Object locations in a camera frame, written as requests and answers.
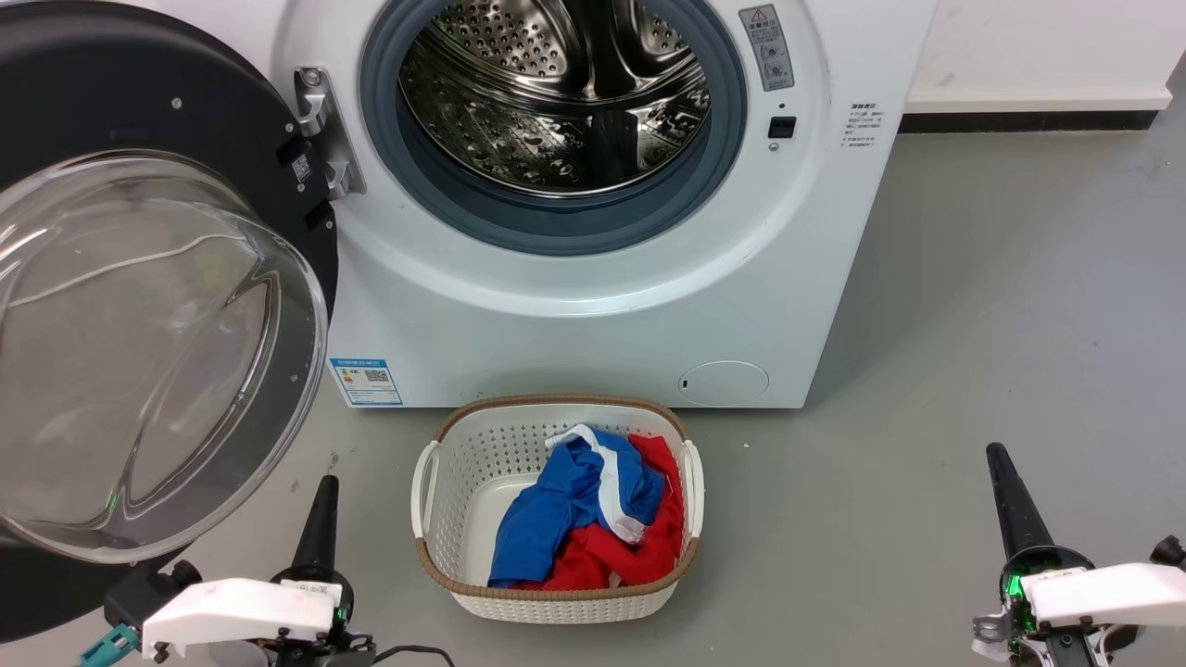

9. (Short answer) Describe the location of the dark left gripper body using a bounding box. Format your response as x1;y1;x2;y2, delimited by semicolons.
199;567;376;667

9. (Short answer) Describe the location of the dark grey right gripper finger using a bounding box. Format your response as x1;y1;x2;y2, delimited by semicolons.
985;443;1058;567

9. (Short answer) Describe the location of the blue garment with white band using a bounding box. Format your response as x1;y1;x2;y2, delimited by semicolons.
487;424;666;589

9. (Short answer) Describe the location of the black round glass washer door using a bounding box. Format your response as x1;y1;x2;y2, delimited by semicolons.
0;0;340;645

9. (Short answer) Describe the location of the thick white floor cable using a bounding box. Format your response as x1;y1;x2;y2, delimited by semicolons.
7;232;262;308

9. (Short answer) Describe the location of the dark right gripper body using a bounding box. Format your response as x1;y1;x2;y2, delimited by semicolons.
972;547;1142;667

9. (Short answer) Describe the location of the metal washer door hinge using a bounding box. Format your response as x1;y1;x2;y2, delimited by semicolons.
295;67;367;200

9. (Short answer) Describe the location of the black connector block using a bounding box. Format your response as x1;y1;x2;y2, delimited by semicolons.
104;560;203;633

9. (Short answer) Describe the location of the blue energy label sticker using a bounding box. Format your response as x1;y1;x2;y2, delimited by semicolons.
329;358;404;407

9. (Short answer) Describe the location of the round white filter cover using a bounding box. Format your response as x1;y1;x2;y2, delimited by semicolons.
676;360;770;407

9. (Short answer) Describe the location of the small printed text sticker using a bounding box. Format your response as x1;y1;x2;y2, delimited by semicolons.
843;102;887;152

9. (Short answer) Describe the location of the teal cable connector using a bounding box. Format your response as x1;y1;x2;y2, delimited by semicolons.
79;623;140;667

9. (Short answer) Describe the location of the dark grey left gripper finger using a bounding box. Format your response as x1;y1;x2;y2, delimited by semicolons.
291;475;340;573

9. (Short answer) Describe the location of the white plastic laundry basket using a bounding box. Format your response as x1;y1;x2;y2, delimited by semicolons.
410;395;705;624

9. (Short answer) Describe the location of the grey warning sticker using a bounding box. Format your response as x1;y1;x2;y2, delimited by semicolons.
738;5;796;92

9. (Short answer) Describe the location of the red garment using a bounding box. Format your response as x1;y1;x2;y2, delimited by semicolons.
514;434;687;591

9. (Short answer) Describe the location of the white front-load washing machine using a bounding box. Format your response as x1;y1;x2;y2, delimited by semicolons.
139;0;939;410

